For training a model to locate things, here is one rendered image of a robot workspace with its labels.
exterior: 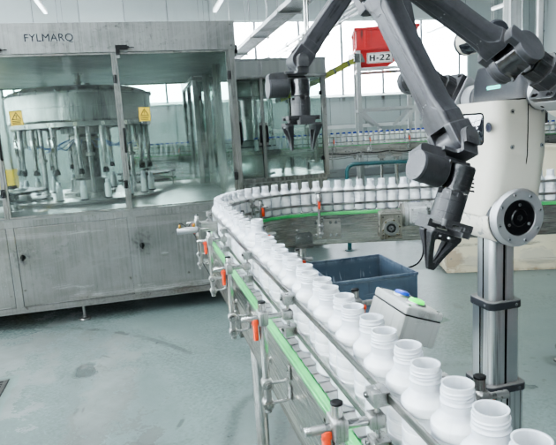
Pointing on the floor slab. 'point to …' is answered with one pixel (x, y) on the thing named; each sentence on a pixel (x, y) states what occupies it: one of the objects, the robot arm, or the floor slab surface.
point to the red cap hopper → (380, 57)
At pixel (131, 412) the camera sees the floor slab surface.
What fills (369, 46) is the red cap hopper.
